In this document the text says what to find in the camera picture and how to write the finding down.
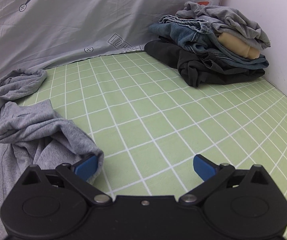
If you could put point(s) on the grey folded shirt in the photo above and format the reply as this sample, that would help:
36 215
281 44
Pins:
227 20

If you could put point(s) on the green grid mat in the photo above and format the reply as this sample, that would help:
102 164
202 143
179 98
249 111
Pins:
150 124

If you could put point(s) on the beige folded garment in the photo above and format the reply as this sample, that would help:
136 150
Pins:
237 46

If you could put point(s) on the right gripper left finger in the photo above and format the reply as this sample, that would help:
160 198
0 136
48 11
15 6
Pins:
75 177

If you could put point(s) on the black folded garment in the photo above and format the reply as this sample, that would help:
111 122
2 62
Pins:
196 69

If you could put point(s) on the blue denim jeans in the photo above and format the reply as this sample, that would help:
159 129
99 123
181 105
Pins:
196 36

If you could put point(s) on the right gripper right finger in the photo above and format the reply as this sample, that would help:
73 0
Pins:
214 176

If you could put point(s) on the grey zip hoodie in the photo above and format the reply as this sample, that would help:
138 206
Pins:
36 134

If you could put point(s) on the grey carrot print sheet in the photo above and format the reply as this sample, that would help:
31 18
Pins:
35 34

